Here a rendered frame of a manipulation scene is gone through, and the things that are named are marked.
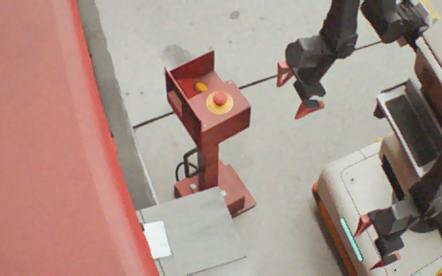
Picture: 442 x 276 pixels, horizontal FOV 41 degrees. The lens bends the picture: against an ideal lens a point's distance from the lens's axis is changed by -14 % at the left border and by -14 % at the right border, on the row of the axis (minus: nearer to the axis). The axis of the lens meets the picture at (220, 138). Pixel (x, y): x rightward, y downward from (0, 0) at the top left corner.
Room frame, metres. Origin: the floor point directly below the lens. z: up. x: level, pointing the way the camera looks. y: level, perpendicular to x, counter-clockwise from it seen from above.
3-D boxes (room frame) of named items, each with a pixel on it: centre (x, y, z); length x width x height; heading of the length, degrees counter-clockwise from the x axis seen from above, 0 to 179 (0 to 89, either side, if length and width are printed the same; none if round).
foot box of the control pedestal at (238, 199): (1.02, 0.01, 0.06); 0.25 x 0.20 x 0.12; 122
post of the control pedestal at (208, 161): (1.00, 0.04, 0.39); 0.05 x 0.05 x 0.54; 32
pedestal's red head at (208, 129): (1.00, 0.04, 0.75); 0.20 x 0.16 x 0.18; 32
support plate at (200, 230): (0.49, 0.09, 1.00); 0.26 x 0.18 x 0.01; 111
